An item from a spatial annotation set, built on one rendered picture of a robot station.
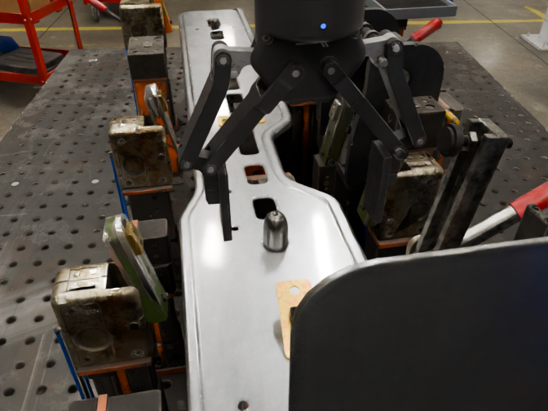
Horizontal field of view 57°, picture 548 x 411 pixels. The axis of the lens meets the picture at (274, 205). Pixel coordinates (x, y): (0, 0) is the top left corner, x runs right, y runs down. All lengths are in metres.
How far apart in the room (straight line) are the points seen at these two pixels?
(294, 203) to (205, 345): 0.26
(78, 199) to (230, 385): 0.88
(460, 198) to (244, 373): 0.26
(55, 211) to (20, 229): 0.09
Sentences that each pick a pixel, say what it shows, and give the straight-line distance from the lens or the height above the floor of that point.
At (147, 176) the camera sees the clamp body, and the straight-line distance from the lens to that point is 0.87.
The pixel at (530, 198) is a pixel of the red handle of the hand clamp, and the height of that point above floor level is 1.13.
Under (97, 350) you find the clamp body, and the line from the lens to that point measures 0.61.
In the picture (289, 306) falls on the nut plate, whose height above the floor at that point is 1.02.
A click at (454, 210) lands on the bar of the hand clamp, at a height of 1.14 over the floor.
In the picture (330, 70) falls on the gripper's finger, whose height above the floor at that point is 1.28.
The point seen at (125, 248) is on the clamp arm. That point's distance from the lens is 0.51.
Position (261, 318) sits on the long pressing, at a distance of 0.55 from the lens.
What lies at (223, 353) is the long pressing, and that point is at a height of 1.00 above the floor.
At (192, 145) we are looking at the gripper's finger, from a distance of 0.38.
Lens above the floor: 1.42
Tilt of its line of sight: 37 degrees down
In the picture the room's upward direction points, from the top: straight up
